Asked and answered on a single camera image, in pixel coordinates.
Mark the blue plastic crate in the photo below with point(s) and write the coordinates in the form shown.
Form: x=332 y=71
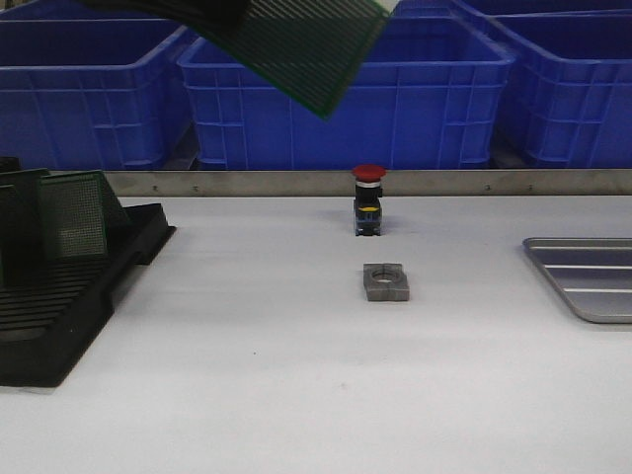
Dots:
x=567 y=103
x=95 y=94
x=426 y=98

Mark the red emergency stop button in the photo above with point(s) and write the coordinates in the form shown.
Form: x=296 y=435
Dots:
x=368 y=192

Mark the dark green rear board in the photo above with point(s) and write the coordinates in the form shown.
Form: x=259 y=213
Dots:
x=26 y=182

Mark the grey metal clamp block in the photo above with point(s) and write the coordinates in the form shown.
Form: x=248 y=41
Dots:
x=385 y=282

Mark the metal table edge rail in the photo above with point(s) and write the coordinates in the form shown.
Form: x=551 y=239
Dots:
x=300 y=184

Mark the silver metal tray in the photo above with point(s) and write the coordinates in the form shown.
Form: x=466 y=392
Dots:
x=591 y=275

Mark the right blue plastic crate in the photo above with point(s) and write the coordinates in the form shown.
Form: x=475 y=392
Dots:
x=567 y=103

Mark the far left blue crate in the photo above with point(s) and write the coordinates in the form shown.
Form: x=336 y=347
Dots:
x=49 y=9

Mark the black slotted board rack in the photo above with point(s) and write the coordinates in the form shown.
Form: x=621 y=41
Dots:
x=51 y=316

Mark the centre blue plastic crate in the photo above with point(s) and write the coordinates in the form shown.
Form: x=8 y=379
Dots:
x=426 y=98

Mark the green perforated circuit board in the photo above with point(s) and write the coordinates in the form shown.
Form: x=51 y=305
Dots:
x=309 y=50

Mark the green circuit board in rack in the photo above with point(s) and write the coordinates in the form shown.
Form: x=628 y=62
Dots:
x=78 y=211

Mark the far right blue crate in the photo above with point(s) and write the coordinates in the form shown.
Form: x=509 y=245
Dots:
x=481 y=9

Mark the left blue plastic crate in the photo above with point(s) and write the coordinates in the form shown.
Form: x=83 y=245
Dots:
x=95 y=94

